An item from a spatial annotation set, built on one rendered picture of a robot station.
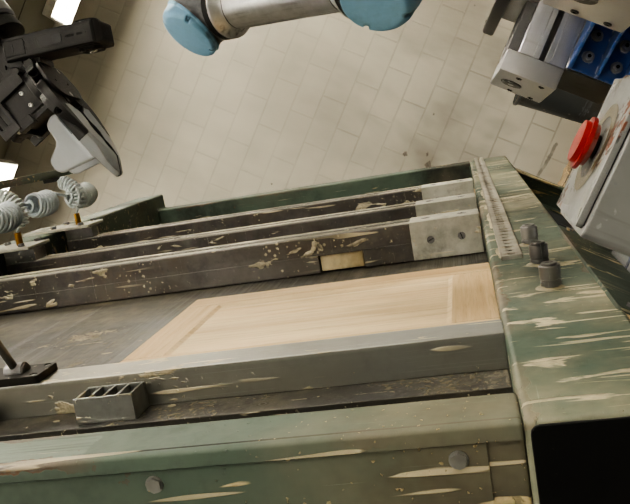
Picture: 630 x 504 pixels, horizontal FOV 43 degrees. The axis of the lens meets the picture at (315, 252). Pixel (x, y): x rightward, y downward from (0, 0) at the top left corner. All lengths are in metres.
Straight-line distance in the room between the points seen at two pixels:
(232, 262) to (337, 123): 5.01
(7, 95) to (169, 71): 5.88
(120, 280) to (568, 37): 0.92
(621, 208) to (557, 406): 0.16
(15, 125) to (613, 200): 0.62
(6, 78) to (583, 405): 0.66
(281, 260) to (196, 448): 0.87
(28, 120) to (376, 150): 5.61
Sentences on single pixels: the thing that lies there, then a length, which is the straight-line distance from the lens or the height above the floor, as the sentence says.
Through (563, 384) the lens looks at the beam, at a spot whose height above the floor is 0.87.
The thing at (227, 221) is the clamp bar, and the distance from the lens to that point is 2.06.
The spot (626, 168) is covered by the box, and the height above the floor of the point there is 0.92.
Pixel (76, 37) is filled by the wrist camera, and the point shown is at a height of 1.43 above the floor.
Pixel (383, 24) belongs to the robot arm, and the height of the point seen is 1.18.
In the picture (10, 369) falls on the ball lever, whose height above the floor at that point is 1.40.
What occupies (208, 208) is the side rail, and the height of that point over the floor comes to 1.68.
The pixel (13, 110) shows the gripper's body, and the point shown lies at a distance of 0.93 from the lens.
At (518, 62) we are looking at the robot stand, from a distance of 1.27.
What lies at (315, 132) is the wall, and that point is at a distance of 6.48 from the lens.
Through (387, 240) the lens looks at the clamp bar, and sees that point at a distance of 1.45.
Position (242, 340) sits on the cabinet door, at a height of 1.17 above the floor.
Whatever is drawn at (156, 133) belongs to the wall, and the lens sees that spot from 6.75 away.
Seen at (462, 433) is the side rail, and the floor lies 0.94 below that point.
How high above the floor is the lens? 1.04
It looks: 5 degrees up
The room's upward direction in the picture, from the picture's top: 67 degrees counter-clockwise
